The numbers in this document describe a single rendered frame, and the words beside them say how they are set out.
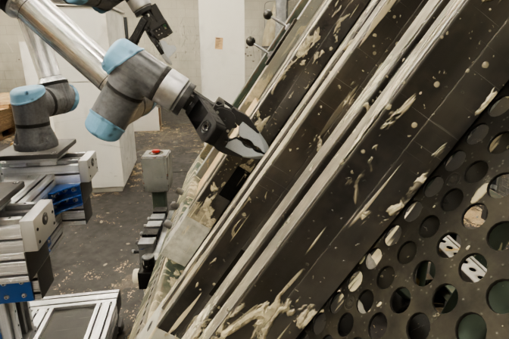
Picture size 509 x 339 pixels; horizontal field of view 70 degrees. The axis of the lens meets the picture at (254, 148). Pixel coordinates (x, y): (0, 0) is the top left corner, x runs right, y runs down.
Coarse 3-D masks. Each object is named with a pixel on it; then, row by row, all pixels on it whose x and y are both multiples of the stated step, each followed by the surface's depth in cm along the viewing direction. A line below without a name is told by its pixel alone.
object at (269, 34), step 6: (264, 6) 705; (264, 24) 714; (270, 24) 678; (264, 30) 689; (270, 30) 677; (264, 36) 690; (270, 36) 678; (264, 42) 691; (270, 42) 680; (264, 48) 690
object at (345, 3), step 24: (336, 0) 75; (360, 0) 76; (312, 24) 80; (336, 24) 77; (312, 48) 78; (288, 72) 79; (312, 72) 79; (264, 96) 82; (288, 96) 81; (264, 120) 82; (216, 168) 88; (240, 168) 85; (216, 192) 86; (192, 216) 87; (216, 216) 88; (168, 240) 90; (192, 240) 89
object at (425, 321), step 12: (432, 180) 179; (492, 192) 162; (456, 240) 193; (372, 252) 130; (432, 264) 200; (432, 276) 200; (444, 288) 203; (396, 300) 105; (408, 300) 103; (444, 300) 204; (396, 312) 102; (420, 324) 96; (420, 336) 92
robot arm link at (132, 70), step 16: (112, 48) 65; (128, 48) 66; (144, 48) 69; (112, 64) 66; (128, 64) 66; (144, 64) 66; (160, 64) 68; (112, 80) 67; (128, 80) 66; (144, 80) 67; (160, 80) 67; (128, 96) 68; (144, 96) 71
